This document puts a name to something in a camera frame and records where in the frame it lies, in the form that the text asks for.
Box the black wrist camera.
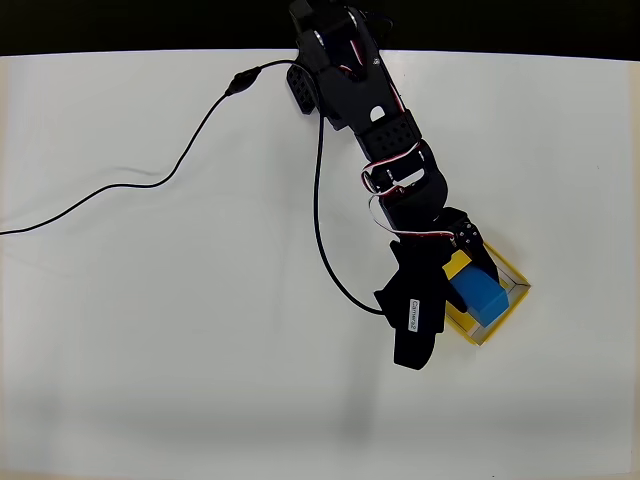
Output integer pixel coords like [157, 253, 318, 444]
[372, 239, 450, 372]

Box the red white servo wire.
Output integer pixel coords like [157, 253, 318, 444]
[359, 139, 459, 249]

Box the yellow open box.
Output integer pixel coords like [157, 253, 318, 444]
[442, 240, 532, 348]

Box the blue cube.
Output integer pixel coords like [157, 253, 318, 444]
[448, 264, 511, 329]

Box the black camera cable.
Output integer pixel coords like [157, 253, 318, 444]
[0, 59, 384, 316]

